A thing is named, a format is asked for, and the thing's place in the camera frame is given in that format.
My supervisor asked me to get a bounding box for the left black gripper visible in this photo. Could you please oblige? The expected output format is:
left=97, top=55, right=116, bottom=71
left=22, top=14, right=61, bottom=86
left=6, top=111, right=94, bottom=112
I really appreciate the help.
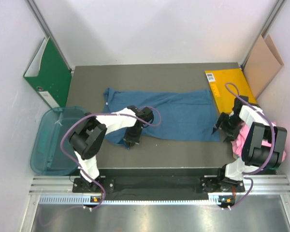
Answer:
left=123, top=126, right=143, bottom=147

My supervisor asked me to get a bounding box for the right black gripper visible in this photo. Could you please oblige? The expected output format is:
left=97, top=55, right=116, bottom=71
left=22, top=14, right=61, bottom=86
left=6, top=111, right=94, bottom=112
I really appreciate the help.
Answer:
left=213, top=112, right=245, bottom=142

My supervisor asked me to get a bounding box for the blue t shirt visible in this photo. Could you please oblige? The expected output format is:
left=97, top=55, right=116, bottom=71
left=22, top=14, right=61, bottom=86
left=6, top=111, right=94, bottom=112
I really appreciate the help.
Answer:
left=103, top=88, right=220, bottom=142

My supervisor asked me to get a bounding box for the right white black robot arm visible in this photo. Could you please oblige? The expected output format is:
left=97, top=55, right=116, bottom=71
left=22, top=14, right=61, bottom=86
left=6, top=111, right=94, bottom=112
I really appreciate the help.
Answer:
left=212, top=96, right=287, bottom=191

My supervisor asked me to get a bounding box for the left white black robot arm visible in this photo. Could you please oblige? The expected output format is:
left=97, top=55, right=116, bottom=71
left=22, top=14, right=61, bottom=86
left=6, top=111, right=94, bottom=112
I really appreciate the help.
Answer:
left=68, top=106, right=154, bottom=193

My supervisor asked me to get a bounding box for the pink folded t shirt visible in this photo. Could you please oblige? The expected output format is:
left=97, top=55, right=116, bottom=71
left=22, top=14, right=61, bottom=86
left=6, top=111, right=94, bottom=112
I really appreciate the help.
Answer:
left=231, top=120, right=287, bottom=163

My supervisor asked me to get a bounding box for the yellow padded envelope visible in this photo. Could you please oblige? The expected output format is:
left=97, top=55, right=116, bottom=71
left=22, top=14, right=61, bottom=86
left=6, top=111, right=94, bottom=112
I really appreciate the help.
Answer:
left=205, top=68, right=257, bottom=114

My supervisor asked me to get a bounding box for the green folded t shirt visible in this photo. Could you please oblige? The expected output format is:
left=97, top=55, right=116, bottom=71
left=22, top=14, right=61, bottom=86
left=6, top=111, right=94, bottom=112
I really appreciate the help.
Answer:
left=270, top=165, right=280, bottom=170

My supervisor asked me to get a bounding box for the brown cardboard folder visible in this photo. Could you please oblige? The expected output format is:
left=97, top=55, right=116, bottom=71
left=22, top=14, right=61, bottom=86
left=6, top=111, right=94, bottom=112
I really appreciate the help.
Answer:
left=244, top=35, right=284, bottom=98

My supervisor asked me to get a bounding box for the teal transparent plastic bin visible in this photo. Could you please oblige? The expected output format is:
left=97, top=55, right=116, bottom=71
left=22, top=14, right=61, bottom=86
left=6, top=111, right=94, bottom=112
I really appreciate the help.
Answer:
left=30, top=106, right=87, bottom=176

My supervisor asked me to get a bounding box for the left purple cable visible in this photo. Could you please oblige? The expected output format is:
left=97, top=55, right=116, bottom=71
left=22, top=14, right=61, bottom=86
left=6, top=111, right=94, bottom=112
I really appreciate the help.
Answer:
left=37, top=106, right=162, bottom=227

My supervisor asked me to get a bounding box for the aluminium front rail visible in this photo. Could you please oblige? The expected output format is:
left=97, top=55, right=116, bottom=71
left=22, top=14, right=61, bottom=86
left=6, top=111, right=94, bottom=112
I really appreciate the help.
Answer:
left=20, top=169, right=290, bottom=232

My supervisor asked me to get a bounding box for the grey slotted cable duct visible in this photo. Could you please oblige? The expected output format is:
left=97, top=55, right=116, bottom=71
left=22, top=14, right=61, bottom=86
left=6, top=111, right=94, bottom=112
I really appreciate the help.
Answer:
left=39, top=195, right=234, bottom=205

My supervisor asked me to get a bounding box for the green ring binder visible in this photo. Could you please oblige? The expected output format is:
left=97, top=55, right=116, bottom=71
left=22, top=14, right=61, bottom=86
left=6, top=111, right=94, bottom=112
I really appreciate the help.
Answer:
left=23, top=38, right=72, bottom=108

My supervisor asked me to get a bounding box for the right aluminium corner post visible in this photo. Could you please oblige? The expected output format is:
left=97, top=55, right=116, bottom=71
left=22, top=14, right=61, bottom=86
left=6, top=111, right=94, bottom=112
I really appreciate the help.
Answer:
left=240, top=0, right=287, bottom=70

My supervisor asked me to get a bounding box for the aluminium corner post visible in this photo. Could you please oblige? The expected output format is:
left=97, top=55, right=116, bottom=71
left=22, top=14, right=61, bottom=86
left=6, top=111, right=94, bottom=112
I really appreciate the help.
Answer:
left=25, top=0, right=74, bottom=73
left=240, top=0, right=287, bottom=70

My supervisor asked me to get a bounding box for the left aluminium corner post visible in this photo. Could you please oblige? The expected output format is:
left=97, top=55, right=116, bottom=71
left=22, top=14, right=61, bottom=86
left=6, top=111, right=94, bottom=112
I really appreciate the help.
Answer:
left=25, top=0, right=74, bottom=73

